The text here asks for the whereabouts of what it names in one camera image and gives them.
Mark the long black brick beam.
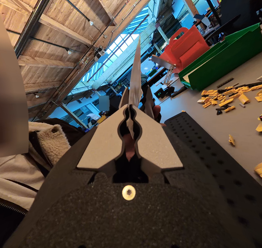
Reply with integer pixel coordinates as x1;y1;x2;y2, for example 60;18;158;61
217;82;262;94

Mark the white paper pad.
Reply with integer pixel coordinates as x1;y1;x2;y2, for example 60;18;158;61
181;73;193;85

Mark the ceiling projector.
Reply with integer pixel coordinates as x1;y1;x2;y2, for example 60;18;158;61
93;47;109;63

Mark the person's left hand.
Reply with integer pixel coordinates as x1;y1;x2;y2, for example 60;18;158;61
152;105;162;124

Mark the dark sherpa-lined jacket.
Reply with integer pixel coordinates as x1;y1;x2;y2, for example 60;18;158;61
0;118;88;232

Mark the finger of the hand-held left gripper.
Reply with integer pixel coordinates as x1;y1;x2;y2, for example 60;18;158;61
119;89;130;109
141;85;156;119

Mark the small black perforated beam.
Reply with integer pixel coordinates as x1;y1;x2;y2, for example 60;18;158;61
216;78;234;88

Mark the orange plastic carry case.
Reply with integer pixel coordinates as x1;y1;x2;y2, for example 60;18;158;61
159;26;210;73

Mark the black studded mat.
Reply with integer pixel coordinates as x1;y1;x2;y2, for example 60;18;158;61
164;111;262;248

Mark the printed sticker sheet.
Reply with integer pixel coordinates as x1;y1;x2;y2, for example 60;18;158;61
126;37;142;140

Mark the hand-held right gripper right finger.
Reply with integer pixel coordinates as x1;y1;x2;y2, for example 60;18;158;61
131;105;184;183

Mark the pile of yellow brick pieces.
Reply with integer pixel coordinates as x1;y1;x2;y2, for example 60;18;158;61
197;84;262;114

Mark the green plastic bin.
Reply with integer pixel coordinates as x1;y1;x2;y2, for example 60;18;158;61
179;23;262;91

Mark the small black device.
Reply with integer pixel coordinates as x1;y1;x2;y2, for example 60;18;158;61
154;87;174;99

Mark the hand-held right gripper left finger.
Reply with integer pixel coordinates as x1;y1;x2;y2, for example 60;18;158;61
77;105;130;183

